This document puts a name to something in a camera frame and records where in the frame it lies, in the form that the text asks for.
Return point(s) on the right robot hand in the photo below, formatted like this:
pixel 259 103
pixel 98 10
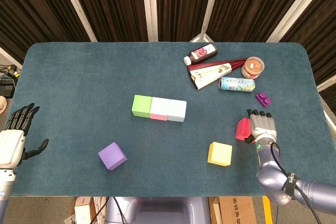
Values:
pixel 262 125

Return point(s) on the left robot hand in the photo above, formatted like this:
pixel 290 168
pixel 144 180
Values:
pixel 11 145

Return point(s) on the red foam cube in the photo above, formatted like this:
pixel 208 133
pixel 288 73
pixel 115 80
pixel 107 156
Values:
pixel 242 129

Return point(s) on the light blue foam cube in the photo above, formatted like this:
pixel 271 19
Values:
pixel 176 110

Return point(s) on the green foam cube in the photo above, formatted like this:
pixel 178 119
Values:
pixel 141 104

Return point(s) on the purple toy brick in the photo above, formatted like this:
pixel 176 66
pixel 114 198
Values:
pixel 263 100

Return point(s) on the printed light blue drink can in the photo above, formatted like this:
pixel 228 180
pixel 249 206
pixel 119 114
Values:
pixel 236 84

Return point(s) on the yellow foam cube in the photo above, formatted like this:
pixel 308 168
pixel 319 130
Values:
pixel 219 153

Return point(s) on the black floor device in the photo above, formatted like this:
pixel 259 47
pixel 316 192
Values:
pixel 6 90

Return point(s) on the clear jar orange contents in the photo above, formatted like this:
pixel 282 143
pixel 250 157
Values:
pixel 252 67

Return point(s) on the dark red folding fan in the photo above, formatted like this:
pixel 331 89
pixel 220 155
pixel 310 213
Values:
pixel 207 74

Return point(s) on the brown printed cardboard box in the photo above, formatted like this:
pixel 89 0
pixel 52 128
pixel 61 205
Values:
pixel 237 211

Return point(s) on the dark juice bottle white cap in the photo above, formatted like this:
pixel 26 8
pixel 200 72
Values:
pixel 202 53

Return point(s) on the white cardboard box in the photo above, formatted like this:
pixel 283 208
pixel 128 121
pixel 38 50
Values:
pixel 82 213

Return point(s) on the teal table cloth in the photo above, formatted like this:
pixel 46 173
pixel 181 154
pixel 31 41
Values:
pixel 168 155

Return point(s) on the purple foam cube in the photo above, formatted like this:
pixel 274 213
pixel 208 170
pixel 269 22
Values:
pixel 111 155

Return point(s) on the pink foam cube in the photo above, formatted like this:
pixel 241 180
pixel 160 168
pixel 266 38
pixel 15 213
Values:
pixel 158 107

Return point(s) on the lavender robot torso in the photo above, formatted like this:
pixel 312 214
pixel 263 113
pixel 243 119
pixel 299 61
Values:
pixel 157 211

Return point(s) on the dark brown pleated curtain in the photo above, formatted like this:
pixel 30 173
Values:
pixel 118 3

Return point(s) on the white frame post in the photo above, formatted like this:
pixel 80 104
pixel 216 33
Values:
pixel 149 6
pixel 294 11
pixel 326 86
pixel 76 6
pixel 9 57
pixel 208 6

